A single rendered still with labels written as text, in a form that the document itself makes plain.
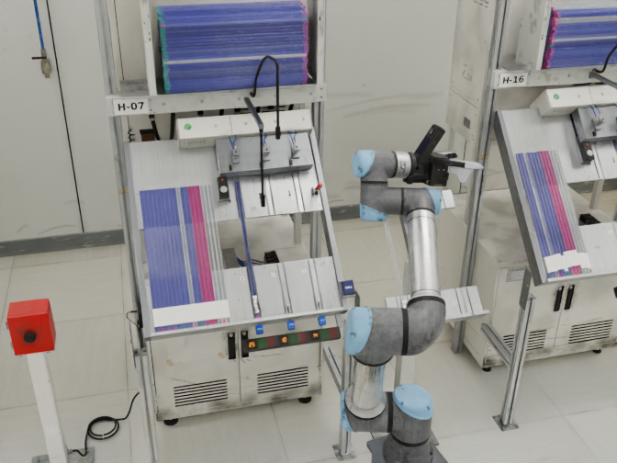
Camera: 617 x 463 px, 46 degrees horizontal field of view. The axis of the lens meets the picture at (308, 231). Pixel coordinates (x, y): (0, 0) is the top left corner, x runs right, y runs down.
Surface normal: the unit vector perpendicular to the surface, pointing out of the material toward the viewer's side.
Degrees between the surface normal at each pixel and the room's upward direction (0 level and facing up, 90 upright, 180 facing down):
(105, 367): 0
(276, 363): 90
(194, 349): 90
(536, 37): 90
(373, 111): 90
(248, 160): 43
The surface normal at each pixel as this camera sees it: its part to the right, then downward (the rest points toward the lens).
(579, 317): 0.25, 0.47
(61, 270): 0.01, -0.88
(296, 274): 0.18, -0.33
